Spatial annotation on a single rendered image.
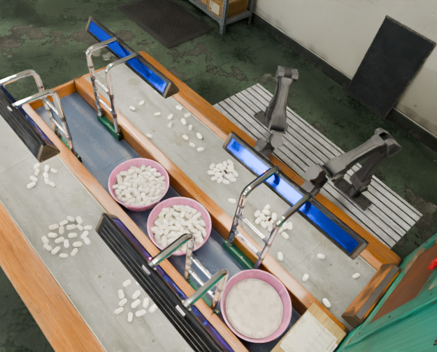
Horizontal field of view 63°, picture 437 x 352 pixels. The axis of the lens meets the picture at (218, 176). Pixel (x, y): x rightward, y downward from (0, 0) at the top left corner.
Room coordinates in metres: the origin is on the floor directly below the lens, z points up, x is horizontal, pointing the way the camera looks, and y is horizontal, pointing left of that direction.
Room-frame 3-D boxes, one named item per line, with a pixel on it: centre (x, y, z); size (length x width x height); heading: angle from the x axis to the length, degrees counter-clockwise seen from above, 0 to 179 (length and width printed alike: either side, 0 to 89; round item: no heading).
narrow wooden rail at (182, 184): (0.94, 0.15, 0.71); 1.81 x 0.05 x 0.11; 52
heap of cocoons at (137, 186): (0.88, 0.34, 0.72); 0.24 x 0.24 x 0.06
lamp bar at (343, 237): (0.76, -0.26, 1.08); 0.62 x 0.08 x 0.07; 52
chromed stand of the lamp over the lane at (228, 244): (0.70, -0.21, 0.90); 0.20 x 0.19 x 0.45; 52
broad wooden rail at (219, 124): (1.24, -0.09, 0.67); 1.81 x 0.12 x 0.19; 52
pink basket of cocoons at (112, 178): (0.88, 0.34, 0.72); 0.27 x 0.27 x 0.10
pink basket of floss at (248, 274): (0.44, -0.22, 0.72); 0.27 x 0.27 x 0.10
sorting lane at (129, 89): (1.08, 0.04, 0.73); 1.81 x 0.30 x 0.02; 52
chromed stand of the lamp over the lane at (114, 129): (1.30, 0.55, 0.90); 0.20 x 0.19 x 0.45; 52
